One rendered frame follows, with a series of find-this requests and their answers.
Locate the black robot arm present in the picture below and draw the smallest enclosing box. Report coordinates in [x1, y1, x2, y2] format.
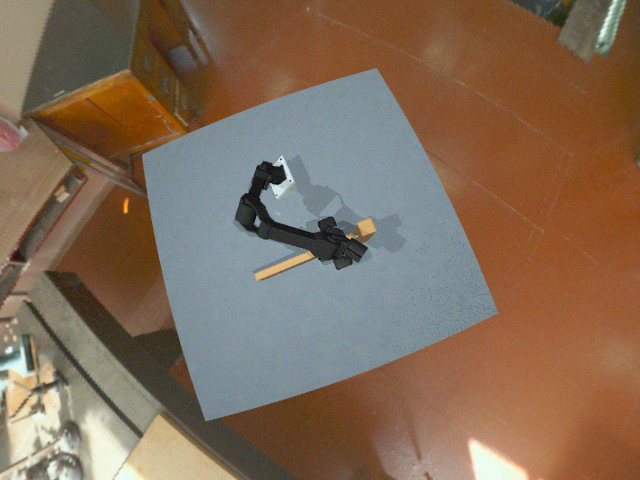
[235, 161, 368, 263]

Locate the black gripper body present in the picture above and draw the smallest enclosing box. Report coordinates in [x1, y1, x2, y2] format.
[318, 216, 353, 270]

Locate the wooden board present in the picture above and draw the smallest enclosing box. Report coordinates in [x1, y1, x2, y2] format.
[254, 233, 358, 280]

